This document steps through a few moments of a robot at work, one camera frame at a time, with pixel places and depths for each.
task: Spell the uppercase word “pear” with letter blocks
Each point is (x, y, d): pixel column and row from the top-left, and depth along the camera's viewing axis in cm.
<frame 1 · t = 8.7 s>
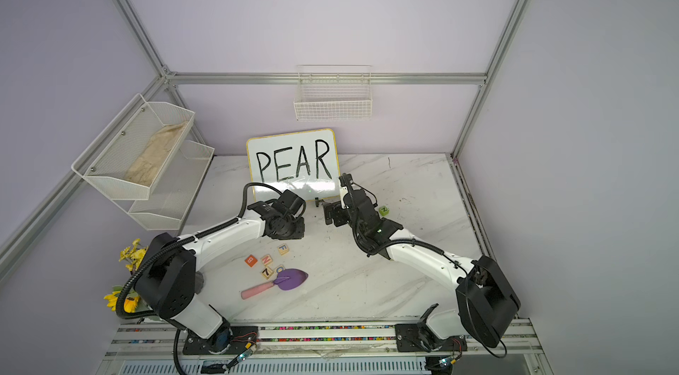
left hand: (296, 234, 89), fingers open
right hand: (330, 202, 81), fingers open
whiteboard with PEAR text: (305, 162, 103), point 13 cm above the table
beige cloth in shelf: (156, 154, 82), point 31 cm above the table
yellow flower bouquet vase: (134, 255, 65), point 26 cm above the table
purple pink toy trowel: (286, 279, 84), point 3 cm above the table
black Z letter block: (267, 272, 87), on the table
wooden N letter block: (267, 260, 90), on the table
red B letter block: (251, 260, 90), on the table
wooden F letter block: (283, 249, 92), on the table

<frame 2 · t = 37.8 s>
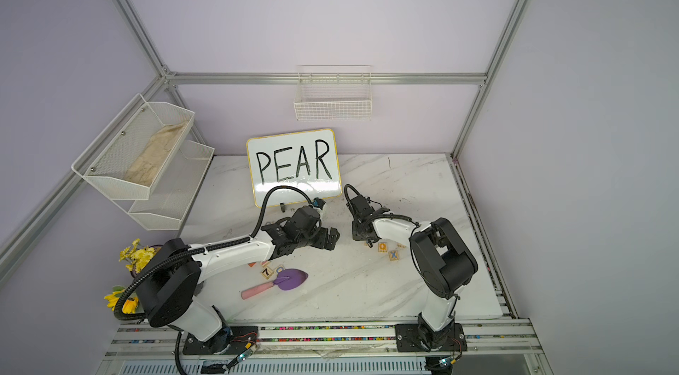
left hand: (325, 235, 88), fingers open
right hand: (357, 232, 95), fingers open
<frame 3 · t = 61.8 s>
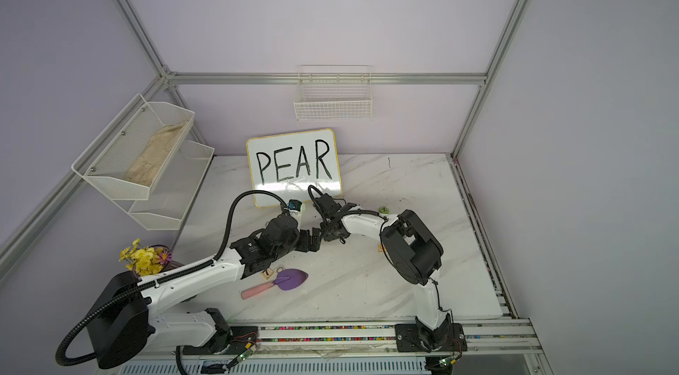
left hand: (309, 233, 83), fingers open
right hand: (326, 234, 95), fingers open
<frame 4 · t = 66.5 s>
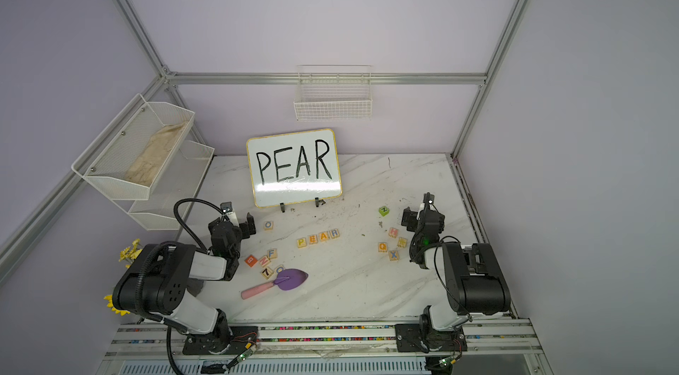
left hand: (234, 219, 94), fingers open
right hand: (417, 208, 95), fingers open
black whiteboard foot right: (317, 201, 104), point 3 cm above the table
large wooden O block: (269, 225, 98), point 2 cm above the table
wooden P letter block: (301, 242, 94), on the table
wooden E letter block: (312, 239, 95), point 2 cm above the table
wooden A letter block: (324, 236, 95), point 2 cm above the table
wooden H letter block: (393, 233, 97), on the table
wooden X letter block: (393, 256, 90), point 2 cm above the table
